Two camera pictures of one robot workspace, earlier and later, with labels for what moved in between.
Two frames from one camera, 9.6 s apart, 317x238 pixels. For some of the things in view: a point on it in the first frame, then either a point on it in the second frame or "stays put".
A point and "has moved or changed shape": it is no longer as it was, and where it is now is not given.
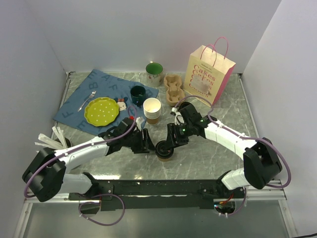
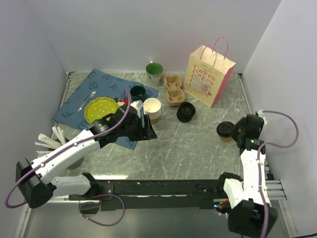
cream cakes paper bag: x=208 y=71 stays put
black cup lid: x=163 y=150 has moved or changed shape
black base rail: x=156 y=195 stays put
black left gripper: x=145 y=145 -> x=146 y=133
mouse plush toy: x=122 y=103 stays put
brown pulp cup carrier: x=175 y=93 stays put
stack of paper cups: x=152 y=107 stays put
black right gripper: x=172 y=129 -> x=239 y=123
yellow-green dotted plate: x=101 y=111 stays put
